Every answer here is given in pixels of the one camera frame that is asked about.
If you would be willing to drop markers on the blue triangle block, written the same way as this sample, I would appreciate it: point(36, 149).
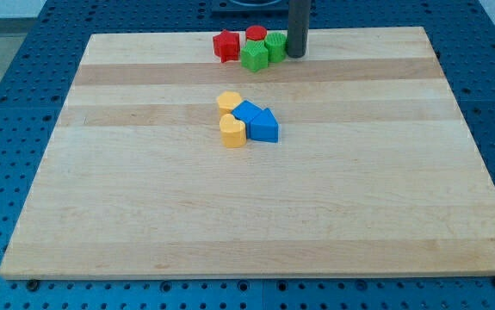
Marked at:
point(264, 127)

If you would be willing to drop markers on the yellow hexagon block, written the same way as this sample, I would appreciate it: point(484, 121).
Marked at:
point(227, 101)

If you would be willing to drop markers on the red circle block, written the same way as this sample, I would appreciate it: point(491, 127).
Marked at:
point(256, 33)

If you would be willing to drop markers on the green star block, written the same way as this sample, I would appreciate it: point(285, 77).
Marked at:
point(254, 55)

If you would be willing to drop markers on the blue cube block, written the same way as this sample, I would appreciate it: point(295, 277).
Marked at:
point(246, 112)

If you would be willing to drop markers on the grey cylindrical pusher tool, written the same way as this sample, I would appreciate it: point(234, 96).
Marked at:
point(298, 24)

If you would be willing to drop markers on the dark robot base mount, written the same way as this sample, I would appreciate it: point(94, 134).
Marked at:
point(248, 6)

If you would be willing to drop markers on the red star block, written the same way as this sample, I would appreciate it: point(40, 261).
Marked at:
point(226, 46)

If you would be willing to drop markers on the yellow heart block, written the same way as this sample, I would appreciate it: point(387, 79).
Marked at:
point(233, 131)

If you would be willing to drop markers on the wooden board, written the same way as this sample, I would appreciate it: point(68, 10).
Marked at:
point(375, 172)

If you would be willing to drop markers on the green circle block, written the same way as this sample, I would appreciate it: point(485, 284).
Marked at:
point(276, 46)

